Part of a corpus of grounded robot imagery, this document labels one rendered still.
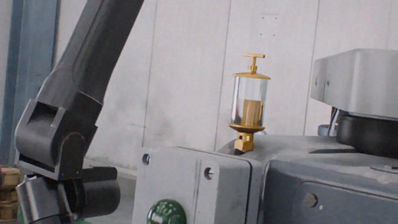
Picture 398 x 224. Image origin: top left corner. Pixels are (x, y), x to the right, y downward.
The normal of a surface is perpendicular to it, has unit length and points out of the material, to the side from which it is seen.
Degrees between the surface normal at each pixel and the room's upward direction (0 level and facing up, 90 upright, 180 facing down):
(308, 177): 79
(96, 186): 53
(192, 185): 90
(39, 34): 90
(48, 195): 67
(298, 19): 90
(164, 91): 90
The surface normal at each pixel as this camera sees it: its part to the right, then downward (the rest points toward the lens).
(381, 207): -0.67, -0.04
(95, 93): 0.85, -0.02
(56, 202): 0.52, -0.35
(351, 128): -0.85, -0.06
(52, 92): -0.54, -0.37
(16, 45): 0.73, 0.11
